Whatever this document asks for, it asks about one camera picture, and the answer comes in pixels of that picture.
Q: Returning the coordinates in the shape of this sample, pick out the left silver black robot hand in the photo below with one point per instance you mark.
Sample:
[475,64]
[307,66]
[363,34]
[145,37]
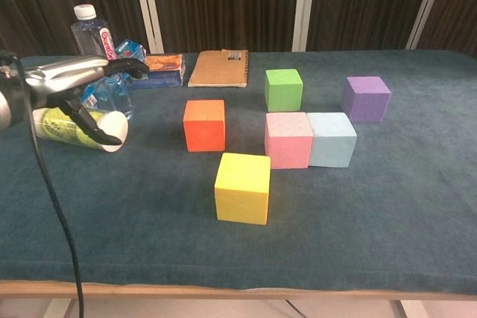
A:
[63,76]

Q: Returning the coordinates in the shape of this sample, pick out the orange foam cube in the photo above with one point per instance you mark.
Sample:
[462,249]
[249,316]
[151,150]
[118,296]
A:
[205,128]

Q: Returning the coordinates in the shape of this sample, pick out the yellow foam cube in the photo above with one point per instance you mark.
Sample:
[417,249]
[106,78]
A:
[242,195]

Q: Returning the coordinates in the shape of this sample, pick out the green foam cube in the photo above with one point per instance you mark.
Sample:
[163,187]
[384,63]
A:
[283,91]

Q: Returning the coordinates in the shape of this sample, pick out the light blue foam cube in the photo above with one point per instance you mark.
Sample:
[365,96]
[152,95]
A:
[331,143]

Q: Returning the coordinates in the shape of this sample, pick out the blue Oreo packet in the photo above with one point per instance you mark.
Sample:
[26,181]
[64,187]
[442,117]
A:
[90,100]

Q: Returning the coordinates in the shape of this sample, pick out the clear plastic water bottle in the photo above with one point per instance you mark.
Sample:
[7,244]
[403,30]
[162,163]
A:
[87,35]

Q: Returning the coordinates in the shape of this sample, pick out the yellow tennis ball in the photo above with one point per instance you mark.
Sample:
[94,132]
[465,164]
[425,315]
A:
[69,135]
[96,118]

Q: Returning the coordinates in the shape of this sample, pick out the small blue drink carton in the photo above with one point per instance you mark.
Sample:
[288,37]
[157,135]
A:
[128,50]

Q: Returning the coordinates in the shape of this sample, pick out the clear tennis ball tube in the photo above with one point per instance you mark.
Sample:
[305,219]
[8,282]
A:
[115,124]

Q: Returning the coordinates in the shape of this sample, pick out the blue orange cracker box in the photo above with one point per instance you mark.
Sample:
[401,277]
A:
[164,68]

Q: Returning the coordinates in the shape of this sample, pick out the brown spiral notebook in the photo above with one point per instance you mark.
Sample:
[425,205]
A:
[220,68]

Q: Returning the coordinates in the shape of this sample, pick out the dark blue table cloth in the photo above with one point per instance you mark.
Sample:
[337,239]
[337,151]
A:
[149,240]

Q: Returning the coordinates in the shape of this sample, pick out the pink foam cube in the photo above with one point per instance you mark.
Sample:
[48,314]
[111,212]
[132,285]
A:
[287,146]

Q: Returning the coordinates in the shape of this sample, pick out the purple foam cube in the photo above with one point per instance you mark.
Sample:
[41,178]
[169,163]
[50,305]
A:
[367,100]

